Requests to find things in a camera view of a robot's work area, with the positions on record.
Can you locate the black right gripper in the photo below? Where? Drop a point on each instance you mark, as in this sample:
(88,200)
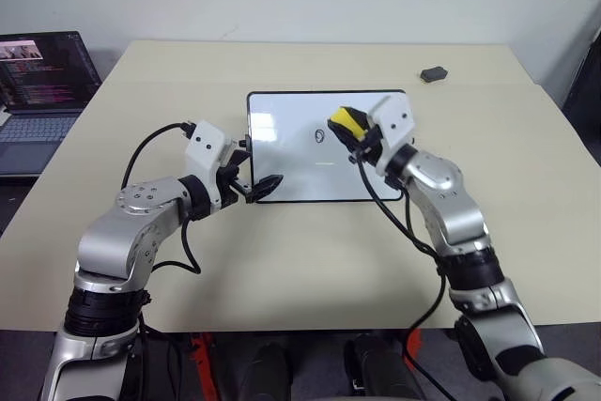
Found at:
(368,147)

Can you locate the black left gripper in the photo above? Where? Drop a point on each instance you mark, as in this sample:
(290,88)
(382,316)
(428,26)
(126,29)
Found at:
(227,185)

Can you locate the yellow sponge eraser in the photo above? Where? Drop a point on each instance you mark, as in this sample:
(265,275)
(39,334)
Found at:
(345,119)

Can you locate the black-framed whiteboard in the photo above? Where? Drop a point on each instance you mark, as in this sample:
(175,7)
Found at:
(291,166)

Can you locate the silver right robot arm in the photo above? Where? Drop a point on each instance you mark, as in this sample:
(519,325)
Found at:
(451,204)

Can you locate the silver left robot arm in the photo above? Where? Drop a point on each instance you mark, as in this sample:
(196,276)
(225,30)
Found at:
(117,241)

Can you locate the small black box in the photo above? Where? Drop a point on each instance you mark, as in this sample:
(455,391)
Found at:
(434,73)

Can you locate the dark rounded shape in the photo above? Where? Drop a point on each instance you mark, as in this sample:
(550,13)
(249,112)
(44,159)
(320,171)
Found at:
(267,373)
(380,368)

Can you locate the open grey laptop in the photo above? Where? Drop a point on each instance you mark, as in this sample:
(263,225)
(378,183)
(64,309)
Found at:
(33,105)

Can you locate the dark chair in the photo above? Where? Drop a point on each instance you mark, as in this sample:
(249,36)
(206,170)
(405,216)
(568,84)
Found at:
(584,91)

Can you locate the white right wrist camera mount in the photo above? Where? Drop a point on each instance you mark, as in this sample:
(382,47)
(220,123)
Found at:
(394,119)

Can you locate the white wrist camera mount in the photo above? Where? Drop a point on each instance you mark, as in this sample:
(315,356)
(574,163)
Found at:
(394,119)
(203,149)

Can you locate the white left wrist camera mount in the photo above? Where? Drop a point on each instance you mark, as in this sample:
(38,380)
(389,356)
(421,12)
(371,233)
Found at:
(203,149)

